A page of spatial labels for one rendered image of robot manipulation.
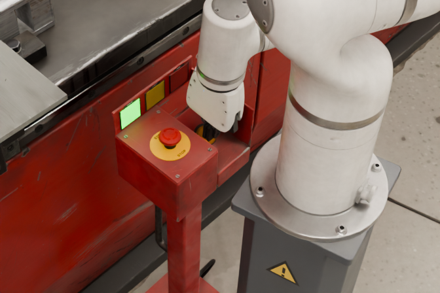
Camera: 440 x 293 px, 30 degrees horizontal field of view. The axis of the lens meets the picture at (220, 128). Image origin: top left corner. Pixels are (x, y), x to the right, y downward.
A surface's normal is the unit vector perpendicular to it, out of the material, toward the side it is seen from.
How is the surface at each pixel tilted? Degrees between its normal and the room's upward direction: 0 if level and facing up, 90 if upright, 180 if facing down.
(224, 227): 0
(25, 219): 90
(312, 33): 82
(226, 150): 0
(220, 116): 90
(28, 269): 90
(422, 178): 0
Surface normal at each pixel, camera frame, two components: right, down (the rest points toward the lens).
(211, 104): -0.67, 0.55
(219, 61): -0.21, 0.77
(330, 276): 0.26, 0.74
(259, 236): -0.49, 0.65
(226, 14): 0.09, -0.58
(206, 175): 0.74, 0.53
